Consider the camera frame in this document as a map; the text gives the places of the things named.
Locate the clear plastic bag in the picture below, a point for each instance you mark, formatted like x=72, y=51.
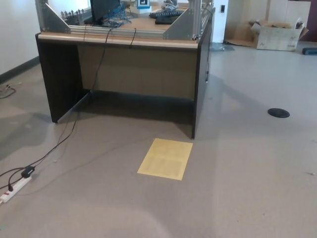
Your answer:
x=223, y=47

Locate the black round floor cap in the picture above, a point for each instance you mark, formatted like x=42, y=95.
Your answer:
x=278, y=112

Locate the row of dark metal connectors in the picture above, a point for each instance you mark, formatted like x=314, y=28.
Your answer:
x=71, y=16

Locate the white box with marker tag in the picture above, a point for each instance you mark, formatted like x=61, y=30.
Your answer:
x=143, y=3

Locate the black computer monitor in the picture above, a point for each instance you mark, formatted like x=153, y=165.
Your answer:
x=101, y=7

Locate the black computer keyboard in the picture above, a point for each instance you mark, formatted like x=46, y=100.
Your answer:
x=166, y=13
x=165, y=20

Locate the aluminium profile frame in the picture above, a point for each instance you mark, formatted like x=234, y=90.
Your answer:
x=119, y=32

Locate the wooden desk with dark sides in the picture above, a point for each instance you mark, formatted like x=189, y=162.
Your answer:
x=138, y=72

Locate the black power adapter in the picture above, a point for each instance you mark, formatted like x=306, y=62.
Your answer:
x=27, y=171

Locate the flat cardboard sheet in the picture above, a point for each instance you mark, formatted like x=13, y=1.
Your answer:
x=239, y=34

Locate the yellow paper sheet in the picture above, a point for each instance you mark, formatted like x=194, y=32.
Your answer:
x=165, y=158

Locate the open cardboard box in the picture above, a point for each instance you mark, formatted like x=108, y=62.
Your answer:
x=277, y=37

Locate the blue object on floor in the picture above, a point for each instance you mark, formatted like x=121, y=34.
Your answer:
x=310, y=51

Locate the black wall switch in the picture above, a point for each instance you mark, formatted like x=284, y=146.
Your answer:
x=223, y=8

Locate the white power strip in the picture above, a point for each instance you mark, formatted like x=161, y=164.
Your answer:
x=15, y=188

